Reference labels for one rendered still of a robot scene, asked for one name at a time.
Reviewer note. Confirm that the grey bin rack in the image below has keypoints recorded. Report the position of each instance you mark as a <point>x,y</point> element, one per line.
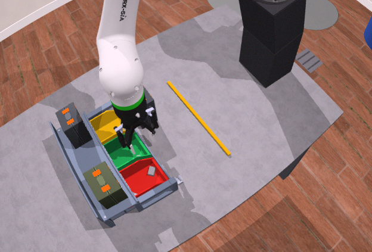
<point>93,153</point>

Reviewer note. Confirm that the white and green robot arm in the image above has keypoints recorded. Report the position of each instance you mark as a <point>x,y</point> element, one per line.
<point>122,75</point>

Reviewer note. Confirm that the yellow open bin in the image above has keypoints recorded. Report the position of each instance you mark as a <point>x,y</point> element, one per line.
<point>104,124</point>

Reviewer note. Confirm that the red open bin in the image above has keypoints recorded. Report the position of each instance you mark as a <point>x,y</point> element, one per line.
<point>137,178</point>

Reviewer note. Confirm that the yellow long thin bar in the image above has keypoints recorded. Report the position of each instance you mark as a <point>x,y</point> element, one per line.
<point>199,119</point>

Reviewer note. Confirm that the green bin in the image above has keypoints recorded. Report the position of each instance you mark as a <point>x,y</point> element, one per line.
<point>123,157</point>

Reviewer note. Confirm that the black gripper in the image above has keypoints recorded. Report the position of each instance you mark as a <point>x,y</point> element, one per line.
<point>127,140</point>

